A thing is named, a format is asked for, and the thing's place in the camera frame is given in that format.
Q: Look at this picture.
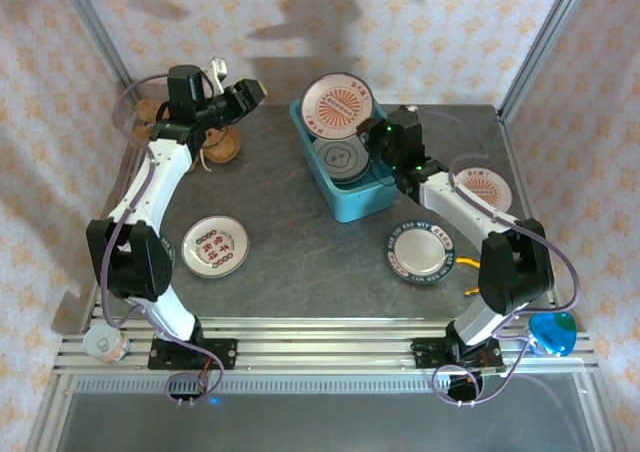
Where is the orange sunburst print plate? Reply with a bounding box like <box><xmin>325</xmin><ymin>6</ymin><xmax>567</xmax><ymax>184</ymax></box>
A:
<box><xmin>300</xmin><ymin>73</ymin><xmax>375</xmax><ymax>141</ymax></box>
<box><xmin>449</xmin><ymin>166</ymin><xmax>515</xmax><ymax>218</ymax></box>

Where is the plate with red green characters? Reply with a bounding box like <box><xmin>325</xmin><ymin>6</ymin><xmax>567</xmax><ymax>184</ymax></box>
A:
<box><xmin>180</xmin><ymin>215</ymin><xmax>250</xmax><ymax>278</ymax></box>

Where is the blue plastic bin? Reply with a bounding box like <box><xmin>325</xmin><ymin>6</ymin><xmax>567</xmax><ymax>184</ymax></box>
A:
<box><xmin>289</xmin><ymin>94</ymin><xmax>401</xmax><ymax>224</ymax></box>

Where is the brown teddy bear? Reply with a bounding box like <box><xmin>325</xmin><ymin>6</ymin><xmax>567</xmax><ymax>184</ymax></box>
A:
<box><xmin>130</xmin><ymin>96</ymin><xmax>241</xmax><ymax>166</ymax></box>

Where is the blue green glossy object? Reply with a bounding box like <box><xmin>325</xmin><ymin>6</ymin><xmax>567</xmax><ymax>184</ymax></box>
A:
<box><xmin>528</xmin><ymin>310</ymin><xmax>577</xmax><ymax>358</ymax></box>

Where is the metal tin can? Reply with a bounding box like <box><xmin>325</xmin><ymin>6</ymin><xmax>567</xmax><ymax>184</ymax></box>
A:
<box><xmin>82</xmin><ymin>322</ymin><xmax>131</xmax><ymax>364</ymax></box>

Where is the grey metal panel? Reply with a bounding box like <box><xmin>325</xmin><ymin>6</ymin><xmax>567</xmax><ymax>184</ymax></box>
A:
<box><xmin>29</xmin><ymin>391</ymin><xmax>614</xmax><ymax>452</ymax></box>

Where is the aluminium frame post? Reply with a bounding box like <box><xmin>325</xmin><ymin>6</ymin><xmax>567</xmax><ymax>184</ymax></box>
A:
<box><xmin>497</xmin><ymin>0</ymin><xmax>596</xmax><ymax>123</ymax></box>
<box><xmin>52</xmin><ymin>0</ymin><xmax>144</xmax><ymax>116</ymax></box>

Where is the yellow wire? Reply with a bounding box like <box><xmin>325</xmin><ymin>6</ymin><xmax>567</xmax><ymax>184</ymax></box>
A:
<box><xmin>457</xmin><ymin>255</ymin><xmax>482</xmax><ymax>297</ymax></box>

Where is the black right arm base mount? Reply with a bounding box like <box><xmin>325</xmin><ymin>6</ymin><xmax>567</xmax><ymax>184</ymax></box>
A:
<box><xmin>412</xmin><ymin>336</ymin><xmax>503</xmax><ymax>371</ymax></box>

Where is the aluminium front rail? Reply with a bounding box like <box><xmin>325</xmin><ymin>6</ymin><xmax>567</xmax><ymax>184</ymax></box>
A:
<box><xmin>49</xmin><ymin>315</ymin><xmax>601</xmax><ymax>376</ymax></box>

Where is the aluminium side rail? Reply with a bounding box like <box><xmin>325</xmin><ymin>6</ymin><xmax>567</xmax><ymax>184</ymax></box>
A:
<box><xmin>79</xmin><ymin>136</ymin><xmax>154</xmax><ymax>323</ymax></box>

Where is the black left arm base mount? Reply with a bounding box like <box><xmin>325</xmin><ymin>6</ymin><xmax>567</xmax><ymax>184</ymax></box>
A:
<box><xmin>147</xmin><ymin>338</ymin><xmax>237</xmax><ymax>372</ymax></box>

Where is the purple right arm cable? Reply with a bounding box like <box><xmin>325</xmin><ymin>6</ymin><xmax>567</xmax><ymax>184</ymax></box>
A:
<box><xmin>419</xmin><ymin>109</ymin><xmax>581</xmax><ymax>407</ymax></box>

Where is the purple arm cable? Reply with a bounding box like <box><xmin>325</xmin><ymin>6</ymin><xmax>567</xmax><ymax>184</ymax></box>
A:
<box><xmin>99</xmin><ymin>69</ymin><xmax>226</xmax><ymax>407</ymax></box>
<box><xmin>419</xmin><ymin>109</ymin><xmax>581</xmax><ymax>407</ymax></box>

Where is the slotted cable duct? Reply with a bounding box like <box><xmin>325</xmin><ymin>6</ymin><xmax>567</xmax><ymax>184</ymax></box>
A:
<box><xmin>74</xmin><ymin>375</ymin><xmax>584</xmax><ymax>394</ymax></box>

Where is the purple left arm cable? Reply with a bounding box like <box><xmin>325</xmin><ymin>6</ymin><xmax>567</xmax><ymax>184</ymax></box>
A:
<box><xmin>99</xmin><ymin>69</ymin><xmax>226</xmax><ymax>407</ymax></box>

